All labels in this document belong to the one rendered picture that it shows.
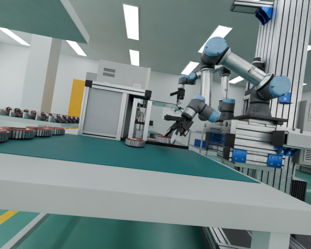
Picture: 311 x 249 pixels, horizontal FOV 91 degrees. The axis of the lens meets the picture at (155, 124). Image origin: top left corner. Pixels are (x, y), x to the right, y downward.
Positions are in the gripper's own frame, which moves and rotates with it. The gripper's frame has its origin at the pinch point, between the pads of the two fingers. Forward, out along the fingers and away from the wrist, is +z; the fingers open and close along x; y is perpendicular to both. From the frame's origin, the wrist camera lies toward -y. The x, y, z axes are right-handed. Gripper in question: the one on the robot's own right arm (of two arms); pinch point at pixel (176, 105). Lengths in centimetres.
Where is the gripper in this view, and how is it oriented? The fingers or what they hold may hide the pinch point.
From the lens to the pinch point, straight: 177.6
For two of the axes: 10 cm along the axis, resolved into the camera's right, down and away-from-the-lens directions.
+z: -1.4, 9.9, -0.2
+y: 9.9, 1.4, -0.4
